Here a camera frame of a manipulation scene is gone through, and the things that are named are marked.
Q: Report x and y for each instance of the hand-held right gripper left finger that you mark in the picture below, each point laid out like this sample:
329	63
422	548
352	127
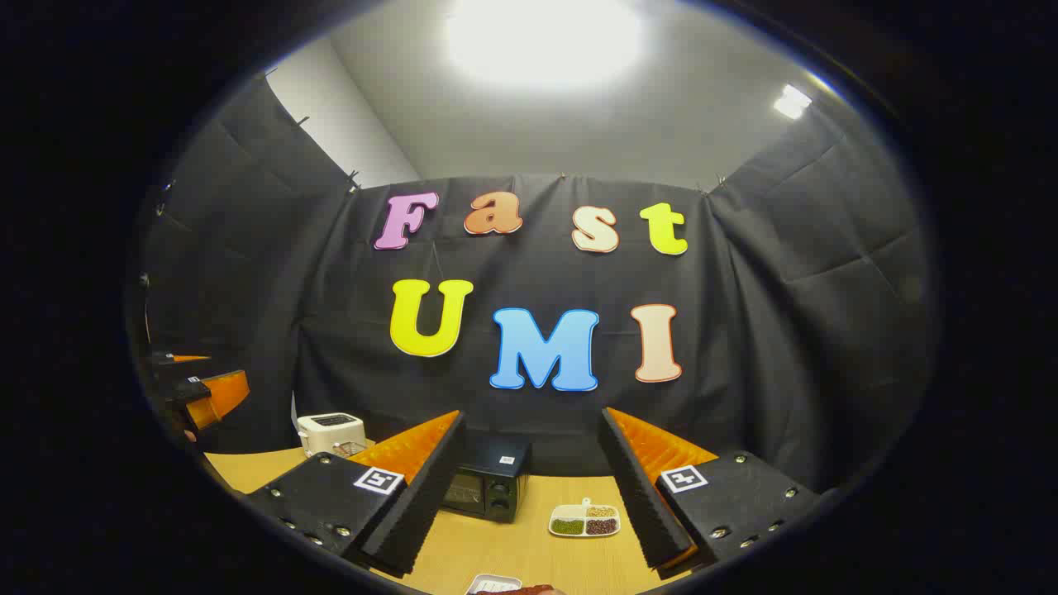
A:
421	504

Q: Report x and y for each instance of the white divided plate with beans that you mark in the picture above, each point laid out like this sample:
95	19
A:
599	512

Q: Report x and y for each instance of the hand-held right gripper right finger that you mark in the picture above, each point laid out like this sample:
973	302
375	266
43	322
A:
640	496

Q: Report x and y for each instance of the white toaster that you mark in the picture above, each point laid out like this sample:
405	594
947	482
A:
326	430

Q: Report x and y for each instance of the black electric oven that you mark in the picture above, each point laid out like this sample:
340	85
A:
496	463

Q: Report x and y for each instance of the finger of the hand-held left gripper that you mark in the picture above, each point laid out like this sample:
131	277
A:
219	395
186	359

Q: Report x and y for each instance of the white ribbed tray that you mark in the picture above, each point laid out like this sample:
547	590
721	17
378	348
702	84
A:
488	583

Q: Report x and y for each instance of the red fried meat piece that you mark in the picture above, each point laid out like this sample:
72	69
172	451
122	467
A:
521	590

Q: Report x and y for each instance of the small ceiling light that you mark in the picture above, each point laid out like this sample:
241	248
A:
792	101

